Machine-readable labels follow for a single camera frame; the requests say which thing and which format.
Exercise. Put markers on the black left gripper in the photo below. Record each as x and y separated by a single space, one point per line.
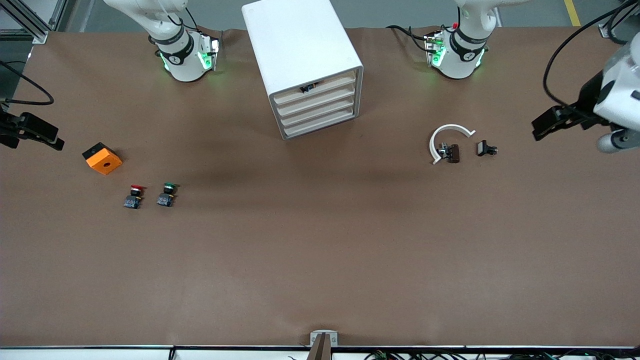
586 101

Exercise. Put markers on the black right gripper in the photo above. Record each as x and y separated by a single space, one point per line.
10 128

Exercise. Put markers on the cream plastic drawer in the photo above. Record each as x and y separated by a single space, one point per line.
340 80
320 112
322 123
317 100

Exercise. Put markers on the yellow push button switch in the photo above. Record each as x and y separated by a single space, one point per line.
306 89

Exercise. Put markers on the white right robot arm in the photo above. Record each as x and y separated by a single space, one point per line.
186 67

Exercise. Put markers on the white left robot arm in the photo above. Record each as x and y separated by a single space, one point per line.
465 60

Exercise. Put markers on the white drawer cabinet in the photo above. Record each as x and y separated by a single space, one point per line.
300 45

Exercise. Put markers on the small black connector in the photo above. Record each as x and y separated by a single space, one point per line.
482 148

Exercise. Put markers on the orange box with hole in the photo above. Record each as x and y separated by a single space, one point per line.
105 162

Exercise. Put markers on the yellow floor tape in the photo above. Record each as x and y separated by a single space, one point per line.
573 12

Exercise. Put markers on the white curved pipe clamp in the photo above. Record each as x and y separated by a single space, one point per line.
432 146

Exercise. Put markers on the brown table cover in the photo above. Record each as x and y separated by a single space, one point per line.
320 250

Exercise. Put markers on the aluminium frame profile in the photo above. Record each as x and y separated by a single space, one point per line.
607 31
30 25

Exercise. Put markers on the red push button switch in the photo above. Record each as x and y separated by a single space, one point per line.
132 201

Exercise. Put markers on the green push button switch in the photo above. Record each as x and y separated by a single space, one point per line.
165 200

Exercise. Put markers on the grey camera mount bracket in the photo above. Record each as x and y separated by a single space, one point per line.
324 350

